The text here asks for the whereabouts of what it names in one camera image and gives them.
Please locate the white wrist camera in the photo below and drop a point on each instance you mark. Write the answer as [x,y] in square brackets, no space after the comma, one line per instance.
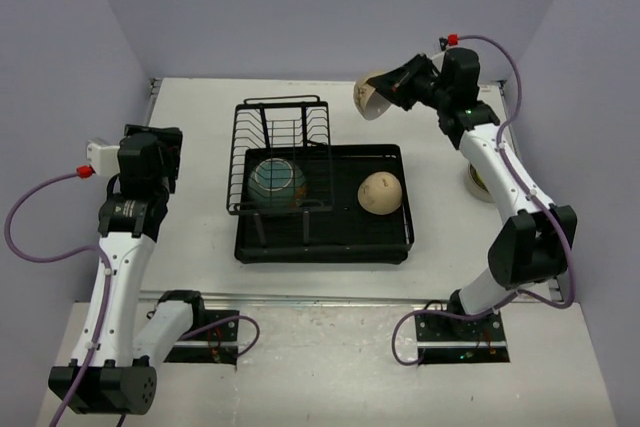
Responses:
[102,157]
[436,59]

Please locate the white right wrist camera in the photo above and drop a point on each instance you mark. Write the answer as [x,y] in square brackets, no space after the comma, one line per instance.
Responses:
[436,59]

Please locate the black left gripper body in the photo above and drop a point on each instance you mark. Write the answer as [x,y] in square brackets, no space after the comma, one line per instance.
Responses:
[170,147]

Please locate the large beige ceramic bowl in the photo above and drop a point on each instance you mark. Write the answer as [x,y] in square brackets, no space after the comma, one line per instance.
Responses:
[476,187]

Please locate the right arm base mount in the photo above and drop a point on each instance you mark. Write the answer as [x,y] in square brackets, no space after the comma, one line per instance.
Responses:
[445,341]

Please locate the teal glazed bowl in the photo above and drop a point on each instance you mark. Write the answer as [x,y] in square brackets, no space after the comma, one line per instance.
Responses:
[277,183]

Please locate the black wire dish rack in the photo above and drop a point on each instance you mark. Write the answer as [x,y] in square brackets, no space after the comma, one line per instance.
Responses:
[293,127]

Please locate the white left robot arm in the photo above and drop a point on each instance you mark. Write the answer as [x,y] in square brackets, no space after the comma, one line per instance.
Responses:
[113,368]

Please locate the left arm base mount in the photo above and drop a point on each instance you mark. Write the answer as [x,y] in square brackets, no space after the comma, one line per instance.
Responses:
[215,346]

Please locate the black plastic drain tray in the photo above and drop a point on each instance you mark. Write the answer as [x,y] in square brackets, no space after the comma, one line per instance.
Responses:
[328,225]

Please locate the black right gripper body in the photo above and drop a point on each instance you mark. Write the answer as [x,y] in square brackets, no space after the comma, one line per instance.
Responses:
[425,87]

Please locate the cream floral bowl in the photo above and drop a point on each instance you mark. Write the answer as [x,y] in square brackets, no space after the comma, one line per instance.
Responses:
[369,103]

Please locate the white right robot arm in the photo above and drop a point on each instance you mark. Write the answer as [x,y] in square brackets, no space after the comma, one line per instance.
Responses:
[534,244]

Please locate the aluminium table rail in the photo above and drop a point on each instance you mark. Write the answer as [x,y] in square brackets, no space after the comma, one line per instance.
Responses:
[235,300]

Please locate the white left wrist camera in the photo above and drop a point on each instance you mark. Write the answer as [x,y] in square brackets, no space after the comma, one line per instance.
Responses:
[102,157]

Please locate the tan wooden bowl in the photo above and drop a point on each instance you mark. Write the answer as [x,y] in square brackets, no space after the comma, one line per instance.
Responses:
[380,193]

